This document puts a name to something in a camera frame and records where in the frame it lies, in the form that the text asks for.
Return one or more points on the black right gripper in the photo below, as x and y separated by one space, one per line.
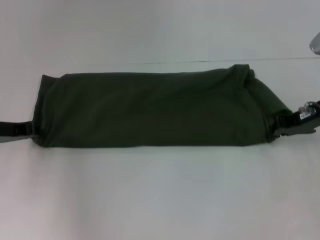
308 122

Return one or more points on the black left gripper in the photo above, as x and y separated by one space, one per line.
10 131

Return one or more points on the dark green FREE! t-shirt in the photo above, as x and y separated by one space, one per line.
150 107

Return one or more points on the silver right gripper knob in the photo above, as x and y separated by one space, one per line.
307 108

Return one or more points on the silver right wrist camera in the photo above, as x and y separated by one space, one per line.
315 45

